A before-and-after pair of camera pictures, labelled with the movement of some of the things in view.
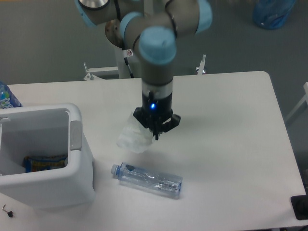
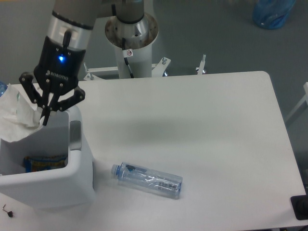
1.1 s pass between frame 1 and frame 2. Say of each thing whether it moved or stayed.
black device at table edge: stayed
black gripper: moved
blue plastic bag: stayed
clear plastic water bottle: stayed
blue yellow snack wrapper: stayed
